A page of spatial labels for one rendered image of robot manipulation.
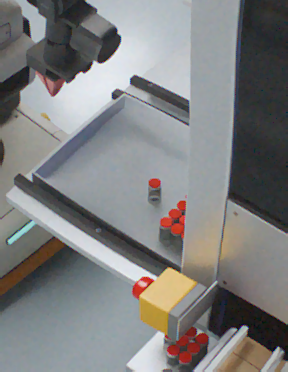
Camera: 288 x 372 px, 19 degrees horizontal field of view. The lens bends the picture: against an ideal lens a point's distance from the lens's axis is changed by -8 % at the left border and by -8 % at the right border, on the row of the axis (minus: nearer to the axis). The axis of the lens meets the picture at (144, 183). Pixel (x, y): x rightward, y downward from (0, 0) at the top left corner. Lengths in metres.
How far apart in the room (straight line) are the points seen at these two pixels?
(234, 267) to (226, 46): 0.38
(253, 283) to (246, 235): 0.10
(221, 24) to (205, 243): 0.39
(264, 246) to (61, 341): 1.35
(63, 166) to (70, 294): 0.95
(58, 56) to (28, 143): 1.18
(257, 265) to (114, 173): 0.49
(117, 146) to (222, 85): 0.66
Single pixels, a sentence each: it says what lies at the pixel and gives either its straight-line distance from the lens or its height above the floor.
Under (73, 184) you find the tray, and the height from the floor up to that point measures 0.88.
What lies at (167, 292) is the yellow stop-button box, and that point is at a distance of 1.28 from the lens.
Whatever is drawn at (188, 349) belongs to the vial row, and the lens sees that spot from 1.34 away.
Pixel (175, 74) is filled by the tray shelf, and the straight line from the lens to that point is 1.83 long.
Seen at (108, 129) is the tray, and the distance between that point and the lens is 1.71.
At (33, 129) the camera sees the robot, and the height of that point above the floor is 0.28.
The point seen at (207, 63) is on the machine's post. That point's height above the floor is 1.41.
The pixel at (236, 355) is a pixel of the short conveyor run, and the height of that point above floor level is 0.93.
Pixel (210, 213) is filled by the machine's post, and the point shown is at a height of 1.16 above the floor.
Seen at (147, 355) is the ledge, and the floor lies 0.88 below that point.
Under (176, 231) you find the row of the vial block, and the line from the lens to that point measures 1.48.
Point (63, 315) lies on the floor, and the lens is 2.50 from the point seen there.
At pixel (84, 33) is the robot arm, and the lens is 1.32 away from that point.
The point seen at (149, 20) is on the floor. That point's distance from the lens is 3.46.
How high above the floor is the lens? 2.07
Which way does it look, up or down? 47 degrees down
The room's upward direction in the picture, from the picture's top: straight up
